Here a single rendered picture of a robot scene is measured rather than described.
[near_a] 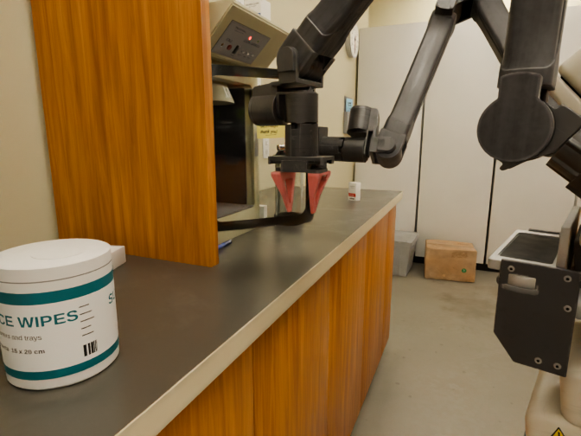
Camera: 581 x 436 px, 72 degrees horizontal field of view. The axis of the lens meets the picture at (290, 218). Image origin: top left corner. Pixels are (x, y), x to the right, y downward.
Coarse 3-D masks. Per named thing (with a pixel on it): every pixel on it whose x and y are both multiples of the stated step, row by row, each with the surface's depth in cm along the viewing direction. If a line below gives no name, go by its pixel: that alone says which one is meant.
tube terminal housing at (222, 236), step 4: (212, 0) 97; (216, 0) 98; (244, 0) 110; (212, 60) 99; (224, 64) 103; (228, 64) 106; (252, 228) 125; (220, 232) 108; (224, 232) 110; (228, 232) 112; (232, 232) 114; (236, 232) 116; (240, 232) 118; (244, 232) 120; (220, 236) 109; (224, 236) 110; (228, 236) 112; (232, 236) 114; (236, 236) 116; (220, 240) 109; (224, 240) 110
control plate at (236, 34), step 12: (240, 24) 92; (228, 36) 93; (240, 36) 96; (252, 36) 99; (264, 36) 103; (216, 48) 93; (240, 48) 100; (252, 48) 104; (240, 60) 104; (252, 60) 108
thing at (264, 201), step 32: (224, 96) 95; (224, 128) 97; (256, 128) 100; (224, 160) 98; (256, 160) 102; (224, 192) 100; (256, 192) 103; (224, 224) 101; (256, 224) 105; (288, 224) 109
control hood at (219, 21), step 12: (228, 0) 85; (216, 12) 86; (228, 12) 86; (240, 12) 89; (252, 12) 92; (216, 24) 87; (228, 24) 89; (252, 24) 95; (264, 24) 99; (276, 24) 103; (216, 36) 90; (276, 36) 107; (264, 48) 108; (276, 48) 112; (216, 60) 99; (228, 60) 101; (264, 60) 113
